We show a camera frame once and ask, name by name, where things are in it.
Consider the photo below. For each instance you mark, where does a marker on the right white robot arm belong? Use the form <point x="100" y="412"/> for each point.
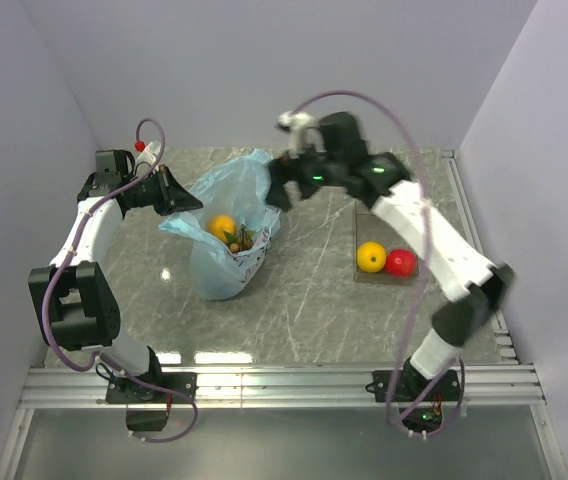
<point x="330" y="152"/>

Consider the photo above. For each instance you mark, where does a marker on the light blue plastic bag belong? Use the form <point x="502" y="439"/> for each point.
<point x="236" y="188"/>

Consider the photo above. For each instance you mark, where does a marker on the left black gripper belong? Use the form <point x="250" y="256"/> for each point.
<point x="174" y="198"/>

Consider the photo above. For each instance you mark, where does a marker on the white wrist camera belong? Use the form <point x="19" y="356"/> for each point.
<point x="296" y="124"/>
<point x="146" y="153"/>

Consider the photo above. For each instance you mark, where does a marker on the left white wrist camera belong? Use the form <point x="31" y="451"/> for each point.
<point x="146" y="153"/>

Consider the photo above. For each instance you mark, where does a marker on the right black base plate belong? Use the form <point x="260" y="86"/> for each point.
<point x="410" y="385"/>

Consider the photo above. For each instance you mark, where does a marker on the red fake tomato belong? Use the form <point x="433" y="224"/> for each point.
<point x="401" y="263"/>

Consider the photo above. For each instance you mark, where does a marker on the orange fake orange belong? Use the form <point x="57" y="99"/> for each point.
<point x="219" y="224"/>

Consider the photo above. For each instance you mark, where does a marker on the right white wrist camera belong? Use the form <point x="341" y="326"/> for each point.
<point x="296" y="124"/>

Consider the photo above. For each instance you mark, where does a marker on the yellow fake lemon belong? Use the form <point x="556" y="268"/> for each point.
<point x="371" y="257"/>

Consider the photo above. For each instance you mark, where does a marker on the clear plastic fruit tray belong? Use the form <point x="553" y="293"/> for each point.
<point x="386" y="242"/>

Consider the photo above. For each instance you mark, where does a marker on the aluminium mounting rail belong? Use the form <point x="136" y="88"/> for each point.
<point x="283" y="374"/>

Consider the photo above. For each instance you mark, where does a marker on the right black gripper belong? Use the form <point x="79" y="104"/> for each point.
<point x="284" y="169"/>

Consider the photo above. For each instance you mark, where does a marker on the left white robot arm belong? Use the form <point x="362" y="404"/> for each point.
<point x="78" y="314"/>

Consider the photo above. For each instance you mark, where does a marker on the brown fake longan bunch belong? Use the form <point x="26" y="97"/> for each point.
<point x="241" y="241"/>

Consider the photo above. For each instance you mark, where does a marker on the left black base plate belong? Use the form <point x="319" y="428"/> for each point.
<point x="174" y="387"/>

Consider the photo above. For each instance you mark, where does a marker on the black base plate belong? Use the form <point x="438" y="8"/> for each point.
<point x="174" y="387"/>
<point x="410" y="385"/>

